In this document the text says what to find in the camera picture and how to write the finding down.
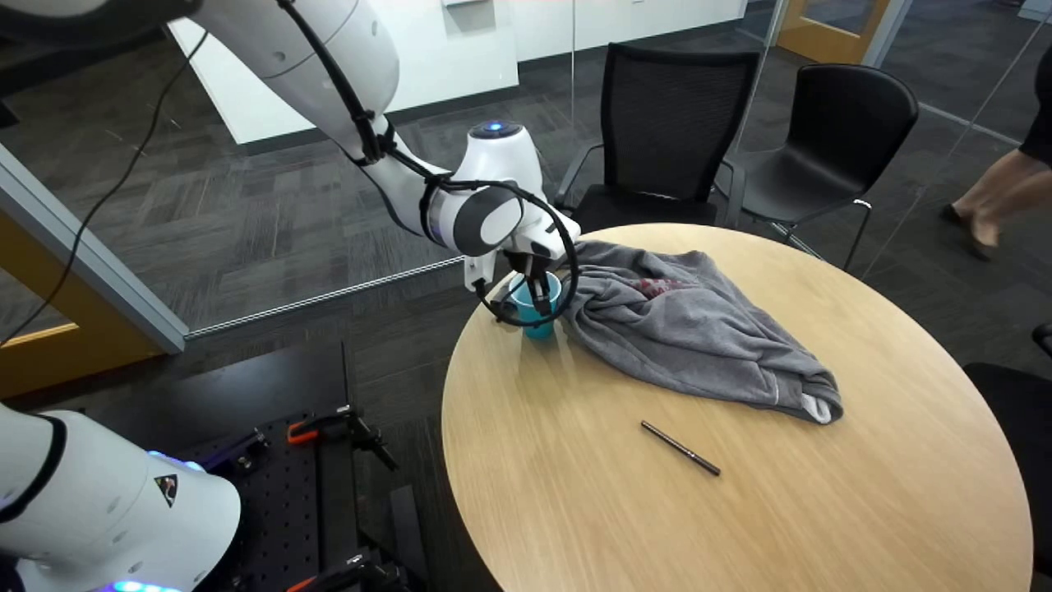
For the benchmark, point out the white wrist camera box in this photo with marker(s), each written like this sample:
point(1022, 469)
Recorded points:
point(489, 272)

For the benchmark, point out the black office chair with armrest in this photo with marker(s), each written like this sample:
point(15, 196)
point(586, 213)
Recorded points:
point(670, 118)

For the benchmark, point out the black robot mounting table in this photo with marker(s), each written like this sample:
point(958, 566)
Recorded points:
point(306, 505)

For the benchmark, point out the yellow wooden door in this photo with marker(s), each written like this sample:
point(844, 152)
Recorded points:
point(832, 26)

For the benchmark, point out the person leg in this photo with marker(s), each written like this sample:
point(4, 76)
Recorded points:
point(1004, 192)

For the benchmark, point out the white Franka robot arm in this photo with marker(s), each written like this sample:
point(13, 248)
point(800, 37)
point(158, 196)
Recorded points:
point(265, 43)

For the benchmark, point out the grey hoodie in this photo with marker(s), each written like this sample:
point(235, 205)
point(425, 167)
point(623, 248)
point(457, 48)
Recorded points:
point(703, 328)

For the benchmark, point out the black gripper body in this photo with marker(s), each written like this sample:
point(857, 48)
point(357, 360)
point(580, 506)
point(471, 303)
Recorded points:
point(525, 265)

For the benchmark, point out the blue plastic cup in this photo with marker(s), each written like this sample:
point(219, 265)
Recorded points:
point(554, 313)

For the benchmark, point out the black plastic chair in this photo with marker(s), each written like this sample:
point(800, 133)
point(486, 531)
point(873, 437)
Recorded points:
point(844, 133)

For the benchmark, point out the black pen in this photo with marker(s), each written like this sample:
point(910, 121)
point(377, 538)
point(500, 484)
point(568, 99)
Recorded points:
point(680, 449)

